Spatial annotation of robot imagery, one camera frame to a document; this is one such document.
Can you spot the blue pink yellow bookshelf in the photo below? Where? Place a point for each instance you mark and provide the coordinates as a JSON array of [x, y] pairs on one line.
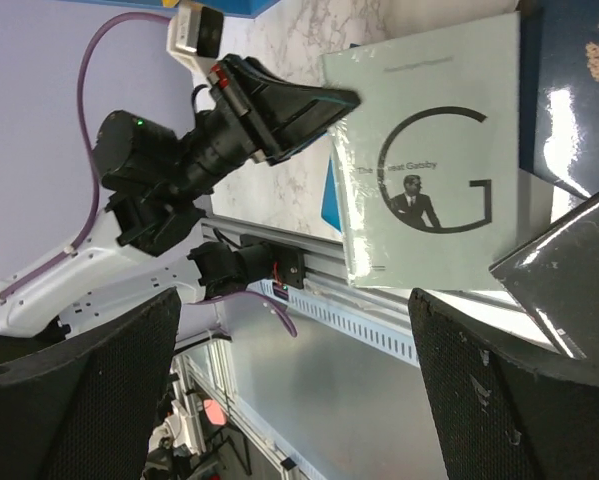
[[233, 8]]

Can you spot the bright blue book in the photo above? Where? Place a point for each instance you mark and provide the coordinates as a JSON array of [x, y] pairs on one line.
[[329, 205]]

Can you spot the aluminium rail frame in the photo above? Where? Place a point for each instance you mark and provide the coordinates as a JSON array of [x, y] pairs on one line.
[[325, 281]]

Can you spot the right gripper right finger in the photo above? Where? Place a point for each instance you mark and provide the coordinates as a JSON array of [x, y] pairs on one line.
[[504, 408]]

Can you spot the black Moon and Sixpence book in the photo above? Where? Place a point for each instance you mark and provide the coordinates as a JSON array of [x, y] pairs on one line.
[[555, 279]]

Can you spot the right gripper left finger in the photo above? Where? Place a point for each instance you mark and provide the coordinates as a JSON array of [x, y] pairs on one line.
[[85, 408]]

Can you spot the navy blue book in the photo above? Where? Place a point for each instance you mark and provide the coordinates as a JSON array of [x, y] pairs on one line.
[[559, 93]]

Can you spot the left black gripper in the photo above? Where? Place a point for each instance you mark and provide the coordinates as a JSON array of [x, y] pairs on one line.
[[257, 115]]

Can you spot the blue slotted cable duct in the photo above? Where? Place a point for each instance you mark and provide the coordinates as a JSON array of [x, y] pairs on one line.
[[339, 320]]

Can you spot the pale grey Gatsby book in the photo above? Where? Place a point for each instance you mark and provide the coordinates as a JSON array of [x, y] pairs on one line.
[[428, 180]]

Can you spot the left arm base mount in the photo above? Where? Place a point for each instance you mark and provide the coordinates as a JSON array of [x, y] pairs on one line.
[[286, 275]]

